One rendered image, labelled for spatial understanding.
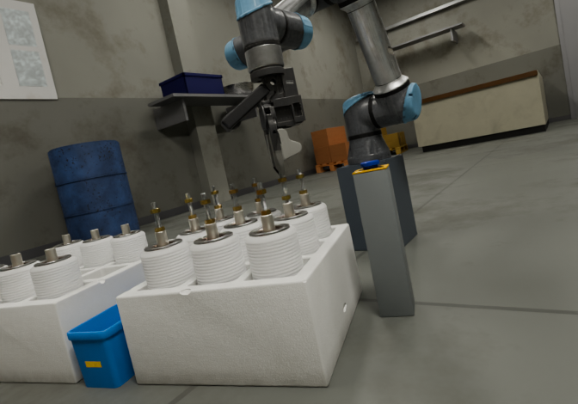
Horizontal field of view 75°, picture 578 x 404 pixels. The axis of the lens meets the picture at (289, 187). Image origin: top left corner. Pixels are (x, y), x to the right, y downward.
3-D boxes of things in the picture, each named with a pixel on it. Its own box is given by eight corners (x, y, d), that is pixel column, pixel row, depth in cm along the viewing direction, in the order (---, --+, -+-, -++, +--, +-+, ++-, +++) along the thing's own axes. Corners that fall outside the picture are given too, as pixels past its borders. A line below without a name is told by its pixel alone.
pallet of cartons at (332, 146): (345, 164, 726) (338, 128, 720) (390, 156, 671) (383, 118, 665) (312, 174, 633) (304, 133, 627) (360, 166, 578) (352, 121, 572)
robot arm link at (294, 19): (276, 27, 93) (244, 21, 85) (312, 9, 86) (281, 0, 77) (282, 60, 94) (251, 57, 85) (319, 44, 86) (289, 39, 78)
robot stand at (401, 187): (372, 236, 149) (357, 162, 147) (417, 234, 139) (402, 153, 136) (352, 251, 135) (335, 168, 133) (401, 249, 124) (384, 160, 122)
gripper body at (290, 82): (306, 123, 75) (294, 63, 75) (264, 131, 74) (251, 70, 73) (298, 127, 83) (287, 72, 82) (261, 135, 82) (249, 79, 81)
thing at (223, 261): (259, 312, 79) (240, 229, 78) (257, 333, 69) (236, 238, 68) (213, 322, 79) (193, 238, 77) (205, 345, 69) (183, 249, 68)
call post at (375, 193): (383, 303, 87) (357, 171, 85) (415, 301, 85) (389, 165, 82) (380, 317, 81) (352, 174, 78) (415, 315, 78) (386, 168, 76)
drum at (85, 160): (116, 234, 353) (95, 148, 347) (155, 229, 326) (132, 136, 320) (58, 252, 307) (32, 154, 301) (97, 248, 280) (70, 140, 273)
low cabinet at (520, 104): (549, 123, 669) (542, 77, 663) (546, 131, 499) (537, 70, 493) (447, 142, 770) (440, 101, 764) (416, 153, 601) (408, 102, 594)
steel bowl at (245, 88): (239, 102, 501) (236, 91, 500) (263, 94, 476) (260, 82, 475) (216, 103, 467) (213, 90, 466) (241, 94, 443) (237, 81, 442)
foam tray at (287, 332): (230, 300, 111) (216, 241, 109) (362, 290, 97) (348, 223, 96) (136, 385, 74) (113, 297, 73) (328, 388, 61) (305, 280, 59)
